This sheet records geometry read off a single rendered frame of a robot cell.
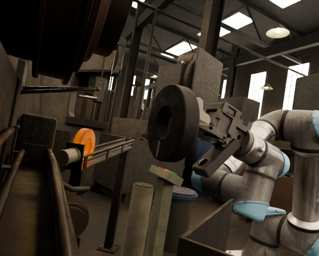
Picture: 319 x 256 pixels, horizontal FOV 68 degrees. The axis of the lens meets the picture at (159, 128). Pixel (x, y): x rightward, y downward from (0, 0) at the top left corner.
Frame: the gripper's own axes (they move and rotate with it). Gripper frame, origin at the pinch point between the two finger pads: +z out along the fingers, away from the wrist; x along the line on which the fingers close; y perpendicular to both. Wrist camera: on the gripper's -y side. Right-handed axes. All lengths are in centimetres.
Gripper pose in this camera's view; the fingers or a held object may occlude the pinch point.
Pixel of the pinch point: (172, 114)
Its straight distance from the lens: 48.3
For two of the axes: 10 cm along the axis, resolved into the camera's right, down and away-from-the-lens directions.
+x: 4.5, 0.5, -8.9
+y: 3.9, -9.1, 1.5
